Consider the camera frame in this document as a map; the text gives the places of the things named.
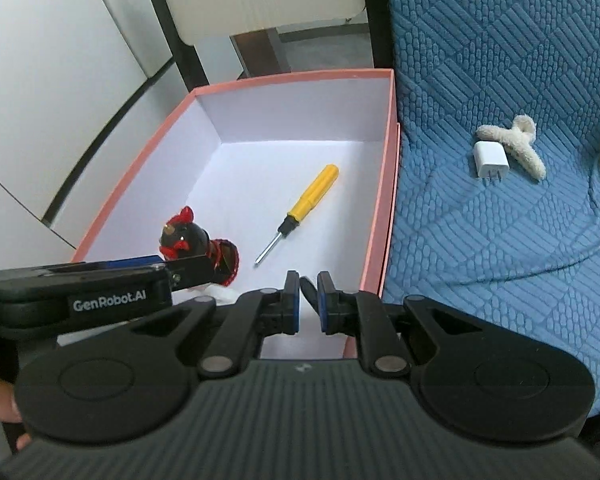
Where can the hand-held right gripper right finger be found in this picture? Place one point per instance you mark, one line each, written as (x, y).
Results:
(324, 305)

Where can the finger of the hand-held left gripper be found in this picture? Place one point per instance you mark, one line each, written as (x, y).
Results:
(130, 262)
(192, 272)

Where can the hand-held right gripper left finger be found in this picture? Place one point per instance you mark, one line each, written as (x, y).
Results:
(294, 305)

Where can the red black figurine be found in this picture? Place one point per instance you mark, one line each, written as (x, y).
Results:
(190, 240)

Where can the pink cardboard box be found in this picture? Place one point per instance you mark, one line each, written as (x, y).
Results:
(290, 185)

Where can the white wardrobe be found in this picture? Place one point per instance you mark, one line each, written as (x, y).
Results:
(55, 85)

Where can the white charger plug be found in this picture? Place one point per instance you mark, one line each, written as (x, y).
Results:
(489, 160)

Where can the blue quilted chair cover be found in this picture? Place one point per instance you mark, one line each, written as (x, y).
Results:
(505, 160)

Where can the cream plush hair claw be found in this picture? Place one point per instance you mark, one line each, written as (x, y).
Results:
(517, 142)

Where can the cream folding chair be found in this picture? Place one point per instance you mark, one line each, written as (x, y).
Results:
(255, 0)

